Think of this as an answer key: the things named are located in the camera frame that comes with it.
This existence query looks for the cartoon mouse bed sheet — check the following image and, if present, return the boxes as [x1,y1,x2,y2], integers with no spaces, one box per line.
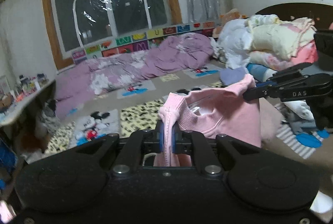
[44,59,333,162]

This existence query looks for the colourful alphabet foam mat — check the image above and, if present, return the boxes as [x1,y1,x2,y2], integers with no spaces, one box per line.
[71,21,217,65]

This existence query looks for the pile of folded quilts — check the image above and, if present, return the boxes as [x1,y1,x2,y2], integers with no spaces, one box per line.
[211,14,318,71]

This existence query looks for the lavender folded cloth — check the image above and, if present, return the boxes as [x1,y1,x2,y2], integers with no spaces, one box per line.
[220,67,248,86]

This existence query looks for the cluttered side table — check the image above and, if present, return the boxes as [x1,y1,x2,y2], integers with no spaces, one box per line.
[0,72,57,128]

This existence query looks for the pink sweatshirt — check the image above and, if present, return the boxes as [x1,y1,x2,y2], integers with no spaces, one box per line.
[154,74,261,167]

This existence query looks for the purple floral quilt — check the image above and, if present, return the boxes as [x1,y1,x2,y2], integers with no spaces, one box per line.
[55,32,213,119]

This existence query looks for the dark wooden headboard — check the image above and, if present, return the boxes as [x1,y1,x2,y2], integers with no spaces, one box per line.
[256,3,333,29]

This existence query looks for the beige plush toy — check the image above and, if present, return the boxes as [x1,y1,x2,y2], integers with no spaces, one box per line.
[212,8,248,39]

